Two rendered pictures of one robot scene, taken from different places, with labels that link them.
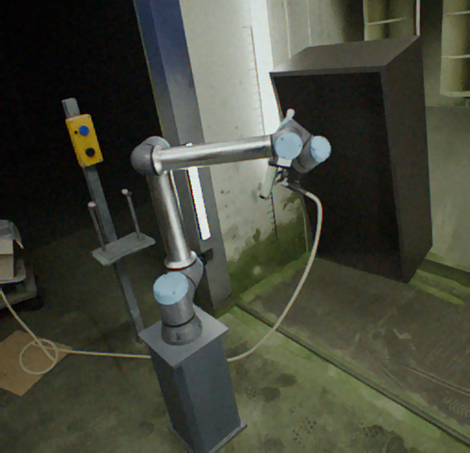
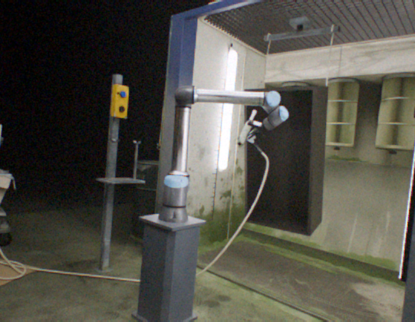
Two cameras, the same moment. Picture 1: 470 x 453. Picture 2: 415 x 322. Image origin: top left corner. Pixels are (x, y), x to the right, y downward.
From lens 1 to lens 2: 1.05 m
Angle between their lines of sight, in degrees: 25
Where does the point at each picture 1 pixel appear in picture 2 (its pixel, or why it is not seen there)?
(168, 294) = (177, 180)
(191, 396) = (173, 264)
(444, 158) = not seen: hidden behind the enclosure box
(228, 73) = not seen: hidden behind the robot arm
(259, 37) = (229, 85)
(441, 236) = (319, 232)
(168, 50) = (183, 70)
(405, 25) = not seen: hidden behind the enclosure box
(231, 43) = (214, 83)
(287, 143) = (274, 96)
